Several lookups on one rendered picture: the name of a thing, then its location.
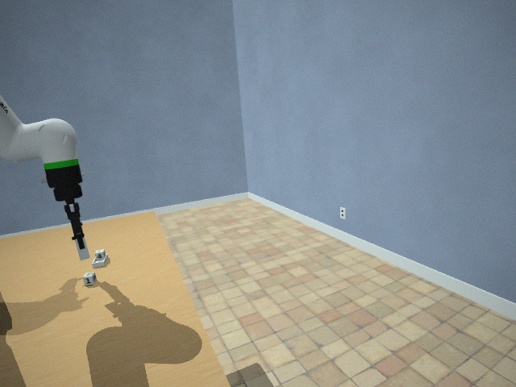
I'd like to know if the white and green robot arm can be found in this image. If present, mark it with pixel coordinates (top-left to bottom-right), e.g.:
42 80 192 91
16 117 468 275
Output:
0 95 85 189

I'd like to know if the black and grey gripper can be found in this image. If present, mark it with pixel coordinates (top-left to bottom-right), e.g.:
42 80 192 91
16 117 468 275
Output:
53 185 90 260

